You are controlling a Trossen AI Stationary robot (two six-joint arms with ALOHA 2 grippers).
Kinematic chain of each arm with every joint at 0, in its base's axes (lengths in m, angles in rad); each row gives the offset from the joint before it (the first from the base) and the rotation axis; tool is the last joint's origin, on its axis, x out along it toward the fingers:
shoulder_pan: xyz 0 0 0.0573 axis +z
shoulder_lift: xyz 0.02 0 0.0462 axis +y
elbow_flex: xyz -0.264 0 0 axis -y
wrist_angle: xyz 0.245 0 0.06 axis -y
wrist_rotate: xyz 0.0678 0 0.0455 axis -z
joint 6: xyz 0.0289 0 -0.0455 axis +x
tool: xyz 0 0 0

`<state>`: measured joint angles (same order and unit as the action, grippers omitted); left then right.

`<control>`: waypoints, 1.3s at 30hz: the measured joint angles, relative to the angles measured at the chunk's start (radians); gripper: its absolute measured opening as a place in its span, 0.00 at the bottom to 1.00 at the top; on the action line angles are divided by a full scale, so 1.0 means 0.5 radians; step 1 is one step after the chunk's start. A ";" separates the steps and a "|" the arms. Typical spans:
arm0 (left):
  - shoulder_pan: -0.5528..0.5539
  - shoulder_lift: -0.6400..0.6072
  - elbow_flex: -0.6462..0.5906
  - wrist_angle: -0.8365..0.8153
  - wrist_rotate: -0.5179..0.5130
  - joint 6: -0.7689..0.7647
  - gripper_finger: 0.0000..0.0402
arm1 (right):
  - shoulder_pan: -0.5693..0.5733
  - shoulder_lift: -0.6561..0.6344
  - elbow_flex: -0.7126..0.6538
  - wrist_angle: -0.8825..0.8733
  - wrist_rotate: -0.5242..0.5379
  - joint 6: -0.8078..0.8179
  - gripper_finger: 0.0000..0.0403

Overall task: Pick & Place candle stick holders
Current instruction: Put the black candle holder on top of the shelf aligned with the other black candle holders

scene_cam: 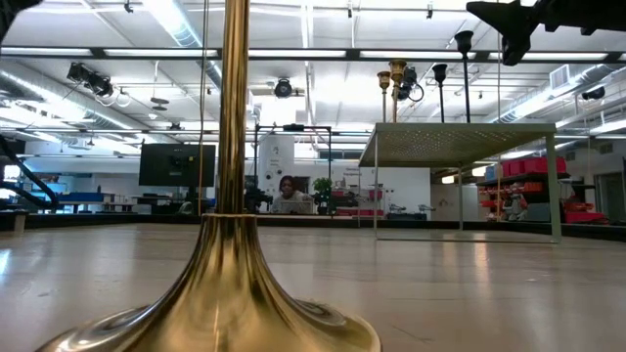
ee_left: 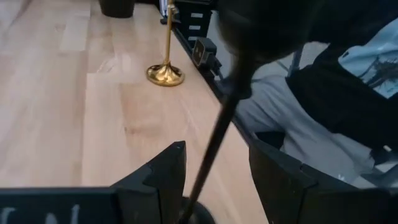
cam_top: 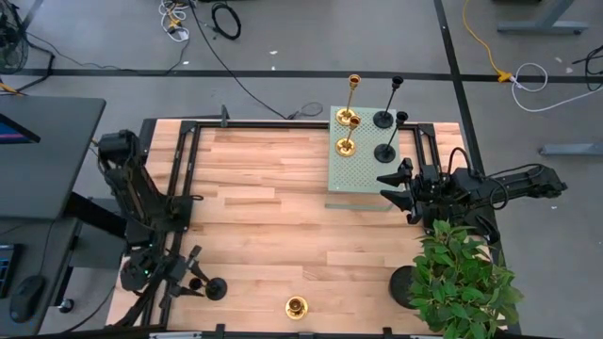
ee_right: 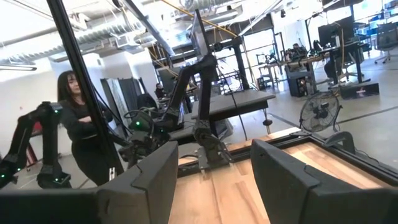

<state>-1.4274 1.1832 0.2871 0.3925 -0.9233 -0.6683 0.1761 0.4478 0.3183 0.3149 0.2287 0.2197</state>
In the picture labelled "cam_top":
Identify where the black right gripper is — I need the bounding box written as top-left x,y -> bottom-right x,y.
376,157 -> 447,225

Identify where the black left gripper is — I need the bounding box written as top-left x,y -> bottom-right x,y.
162,245 -> 212,298

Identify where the tall black candlestick holder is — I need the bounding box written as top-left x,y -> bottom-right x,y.
373,110 -> 410,165
372,75 -> 405,130

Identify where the tall gold candlestick holder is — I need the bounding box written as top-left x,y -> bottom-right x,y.
335,73 -> 363,127

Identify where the green perforated metal shelf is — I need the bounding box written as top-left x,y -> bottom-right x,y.
324,105 -> 405,212

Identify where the black plant pot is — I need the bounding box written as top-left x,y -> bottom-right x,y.
388,265 -> 418,311

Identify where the green leafy plant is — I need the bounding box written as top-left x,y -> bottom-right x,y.
408,218 -> 525,339

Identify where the black desk beam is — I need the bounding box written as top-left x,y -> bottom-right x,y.
63,191 -> 128,239

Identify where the grey lower desk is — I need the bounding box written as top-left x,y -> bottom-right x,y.
0,217 -> 81,338

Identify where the black computer mouse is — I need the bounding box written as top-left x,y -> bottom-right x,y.
8,275 -> 47,325

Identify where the grey floor bar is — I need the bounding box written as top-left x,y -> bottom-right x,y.
539,143 -> 603,157

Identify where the dark grey desk top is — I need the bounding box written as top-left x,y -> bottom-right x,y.
0,96 -> 107,221

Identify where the black keyboard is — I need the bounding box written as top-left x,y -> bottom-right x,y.
0,243 -> 23,299

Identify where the grey table leg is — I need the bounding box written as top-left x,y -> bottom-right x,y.
497,0 -> 590,35

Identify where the computer screen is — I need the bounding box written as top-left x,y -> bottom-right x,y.
0,112 -> 41,145

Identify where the black floor fan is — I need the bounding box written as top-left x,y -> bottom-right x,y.
0,0 -> 30,75

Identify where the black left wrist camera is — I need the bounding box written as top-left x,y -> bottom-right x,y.
169,258 -> 189,283

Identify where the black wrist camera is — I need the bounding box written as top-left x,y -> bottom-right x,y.
169,258 -> 189,283
421,164 -> 439,187

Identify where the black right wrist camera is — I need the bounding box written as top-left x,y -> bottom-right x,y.
421,164 -> 439,187

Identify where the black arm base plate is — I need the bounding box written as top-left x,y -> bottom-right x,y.
420,206 -> 500,245
125,195 -> 193,233

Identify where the black aluminium table frame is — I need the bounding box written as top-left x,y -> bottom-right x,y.
112,104 -> 447,331

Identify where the white floor cable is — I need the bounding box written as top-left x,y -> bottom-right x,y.
511,62 -> 603,113

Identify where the yellow extension cable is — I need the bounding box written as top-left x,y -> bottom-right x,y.
462,0 -> 513,84

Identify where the black cable loop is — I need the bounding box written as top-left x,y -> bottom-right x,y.
572,44 -> 603,93

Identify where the long black floor cable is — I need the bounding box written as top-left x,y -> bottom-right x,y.
187,0 -> 325,121

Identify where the coiled black cable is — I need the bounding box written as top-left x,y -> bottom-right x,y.
210,2 -> 242,40

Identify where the white cable bundle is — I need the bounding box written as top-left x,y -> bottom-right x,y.
158,0 -> 191,42

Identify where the thick black fan cable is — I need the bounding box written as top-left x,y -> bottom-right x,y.
16,40 -> 57,93

